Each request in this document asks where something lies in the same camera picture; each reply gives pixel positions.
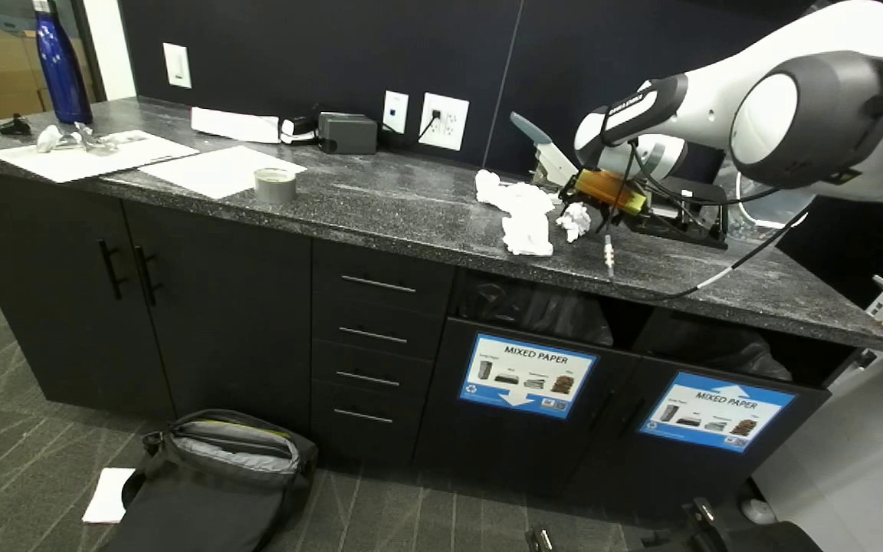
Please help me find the orange black gripper body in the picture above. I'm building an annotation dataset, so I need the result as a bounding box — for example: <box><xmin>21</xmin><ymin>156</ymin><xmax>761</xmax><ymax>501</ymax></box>
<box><xmin>562</xmin><ymin>169</ymin><xmax>684</xmax><ymax>227</ymax></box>

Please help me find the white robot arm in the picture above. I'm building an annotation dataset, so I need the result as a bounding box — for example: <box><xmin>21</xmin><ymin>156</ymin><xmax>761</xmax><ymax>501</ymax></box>
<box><xmin>575</xmin><ymin>0</ymin><xmax>883</xmax><ymax>206</ymax></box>

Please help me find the black hole punch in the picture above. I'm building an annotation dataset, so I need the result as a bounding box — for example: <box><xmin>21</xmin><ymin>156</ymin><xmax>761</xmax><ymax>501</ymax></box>
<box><xmin>644</xmin><ymin>178</ymin><xmax>728</xmax><ymax>247</ymax></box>

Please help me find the left mixed paper sign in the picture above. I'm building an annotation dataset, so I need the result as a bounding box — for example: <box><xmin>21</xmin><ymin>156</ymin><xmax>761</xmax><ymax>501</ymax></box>
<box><xmin>461</xmin><ymin>330</ymin><xmax>598</xmax><ymax>419</ymax></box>

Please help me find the mixed paper sign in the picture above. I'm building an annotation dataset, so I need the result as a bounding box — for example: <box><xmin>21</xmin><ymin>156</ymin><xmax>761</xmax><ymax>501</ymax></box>
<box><xmin>642</xmin><ymin>371</ymin><xmax>794</xmax><ymax>454</ymax></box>
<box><xmin>461</xmin><ymin>330</ymin><xmax>598</xmax><ymax>419</ymax></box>

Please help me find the black power adapter box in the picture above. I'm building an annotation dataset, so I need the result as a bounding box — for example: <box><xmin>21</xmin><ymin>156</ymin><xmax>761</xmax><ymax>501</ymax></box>
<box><xmin>319</xmin><ymin>109</ymin><xmax>378</xmax><ymax>154</ymax></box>

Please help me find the right mixed paper sign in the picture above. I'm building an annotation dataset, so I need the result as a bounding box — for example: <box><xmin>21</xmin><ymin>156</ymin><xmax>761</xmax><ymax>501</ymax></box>
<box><xmin>642</xmin><ymin>371</ymin><xmax>794</xmax><ymax>454</ymax></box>

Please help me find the grey tape roll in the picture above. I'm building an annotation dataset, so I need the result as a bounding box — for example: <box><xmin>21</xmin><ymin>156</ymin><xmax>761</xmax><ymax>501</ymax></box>
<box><xmin>254</xmin><ymin>166</ymin><xmax>294</xmax><ymax>197</ymax></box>

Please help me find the white power strip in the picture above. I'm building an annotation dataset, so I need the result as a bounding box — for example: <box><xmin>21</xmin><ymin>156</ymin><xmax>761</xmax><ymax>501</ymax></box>
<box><xmin>191</xmin><ymin>106</ymin><xmax>294</xmax><ymax>143</ymax></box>

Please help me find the white paper sheet right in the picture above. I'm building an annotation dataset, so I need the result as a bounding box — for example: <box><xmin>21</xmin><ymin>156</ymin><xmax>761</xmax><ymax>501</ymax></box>
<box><xmin>143</xmin><ymin>148</ymin><xmax>300</xmax><ymax>198</ymax></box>

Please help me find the white paper sheet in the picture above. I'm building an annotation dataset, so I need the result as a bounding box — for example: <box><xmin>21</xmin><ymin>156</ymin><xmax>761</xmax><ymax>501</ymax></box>
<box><xmin>0</xmin><ymin>128</ymin><xmax>192</xmax><ymax>183</ymax></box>
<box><xmin>143</xmin><ymin>148</ymin><xmax>300</xmax><ymax>198</ymax></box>

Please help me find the white paper sheet left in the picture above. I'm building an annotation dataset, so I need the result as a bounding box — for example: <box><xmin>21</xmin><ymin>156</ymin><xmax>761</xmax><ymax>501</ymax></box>
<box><xmin>0</xmin><ymin>128</ymin><xmax>192</xmax><ymax>183</ymax></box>

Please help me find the grey black backpack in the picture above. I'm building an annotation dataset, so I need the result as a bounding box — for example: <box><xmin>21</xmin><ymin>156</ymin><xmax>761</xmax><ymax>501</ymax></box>
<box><xmin>107</xmin><ymin>407</ymin><xmax>319</xmax><ymax>552</ymax></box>

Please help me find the blue water bottle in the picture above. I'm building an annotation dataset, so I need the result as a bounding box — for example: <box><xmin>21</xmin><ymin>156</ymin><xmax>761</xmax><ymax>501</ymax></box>
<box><xmin>30</xmin><ymin>0</ymin><xmax>93</xmax><ymax>125</ymax></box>

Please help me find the white paper on floor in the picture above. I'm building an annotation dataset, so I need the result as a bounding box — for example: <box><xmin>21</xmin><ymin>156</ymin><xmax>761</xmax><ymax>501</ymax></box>
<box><xmin>83</xmin><ymin>467</ymin><xmax>136</xmax><ymax>524</ymax></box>

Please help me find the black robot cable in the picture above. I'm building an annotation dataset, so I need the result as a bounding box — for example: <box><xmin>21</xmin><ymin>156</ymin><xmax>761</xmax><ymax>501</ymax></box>
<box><xmin>604</xmin><ymin>132</ymin><xmax>821</xmax><ymax>302</ymax></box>

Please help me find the white double wall outlet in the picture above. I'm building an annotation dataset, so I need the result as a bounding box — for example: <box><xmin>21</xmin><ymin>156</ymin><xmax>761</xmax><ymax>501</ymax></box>
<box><xmin>418</xmin><ymin>92</ymin><xmax>470</xmax><ymax>149</ymax></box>

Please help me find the small white wall plate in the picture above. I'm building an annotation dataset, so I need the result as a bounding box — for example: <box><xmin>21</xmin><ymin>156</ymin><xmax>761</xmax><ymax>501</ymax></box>
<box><xmin>382</xmin><ymin>90</ymin><xmax>408</xmax><ymax>134</ymax></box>

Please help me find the white light switch plate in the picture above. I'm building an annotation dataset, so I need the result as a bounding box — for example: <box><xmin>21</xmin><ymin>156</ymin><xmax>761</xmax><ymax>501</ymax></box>
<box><xmin>164</xmin><ymin>44</ymin><xmax>192</xmax><ymax>90</ymax></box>

